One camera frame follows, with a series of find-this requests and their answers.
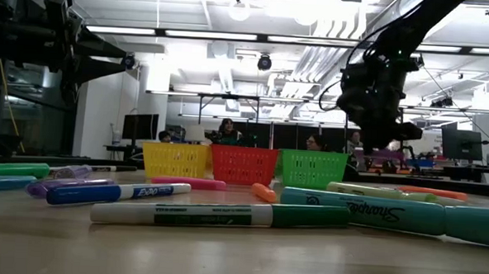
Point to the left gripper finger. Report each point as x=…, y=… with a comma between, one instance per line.
x=94, y=69
x=95, y=47

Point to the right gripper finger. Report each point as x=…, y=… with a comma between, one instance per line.
x=406, y=131
x=373, y=136

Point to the pale green highlighter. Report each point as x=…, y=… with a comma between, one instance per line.
x=362, y=189

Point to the orange highlighter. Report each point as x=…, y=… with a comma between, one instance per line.
x=432, y=190
x=264, y=192

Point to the teal Sharpie highlighter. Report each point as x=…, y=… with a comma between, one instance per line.
x=369, y=210

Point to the black cap white marker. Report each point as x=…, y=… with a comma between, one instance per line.
x=123, y=169

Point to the blue Expo marker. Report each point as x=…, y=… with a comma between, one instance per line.
x=85, y=193

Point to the pink highlighter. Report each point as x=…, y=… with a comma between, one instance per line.
x=193, y=183

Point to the green Expo marker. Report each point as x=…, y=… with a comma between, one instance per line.
x=224, y=216

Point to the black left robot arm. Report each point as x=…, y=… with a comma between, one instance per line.
x=17, y=32

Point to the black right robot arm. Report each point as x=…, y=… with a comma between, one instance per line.
x=419, y=25

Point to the person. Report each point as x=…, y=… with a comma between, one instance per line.
x=315, y=143
x=164, y=137
x=228, y=133
x=355, y=142

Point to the black ceiling spotlight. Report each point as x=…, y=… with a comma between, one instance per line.
x=264, y=62
x=442, y=102
x=129, y=62

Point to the black computer monitor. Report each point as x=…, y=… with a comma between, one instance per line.
x=141, y=126
x=461, y=144

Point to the green plastic basket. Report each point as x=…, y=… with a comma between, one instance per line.
x=313, y=169

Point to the white bottle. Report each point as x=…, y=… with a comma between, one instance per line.
x=116, y=137

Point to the black partition screen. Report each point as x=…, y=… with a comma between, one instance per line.
x=286, y=136

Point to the long ceiling light strip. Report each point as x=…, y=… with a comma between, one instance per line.
x=211, y=35

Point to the yellow plastic basket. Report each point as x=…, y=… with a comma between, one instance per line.
x=175, y=160

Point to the purple slim highlighter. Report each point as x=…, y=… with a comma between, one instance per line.
x=39, y=188

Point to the red plastic basket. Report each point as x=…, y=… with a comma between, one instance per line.
x=243, y=165

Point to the teal slim highlighter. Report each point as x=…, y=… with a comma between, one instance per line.
x=2, y=183

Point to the round white ceiling lamp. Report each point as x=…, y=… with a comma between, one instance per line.
x=239, y=9

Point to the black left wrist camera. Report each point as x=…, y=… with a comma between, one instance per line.
x=58, y=3

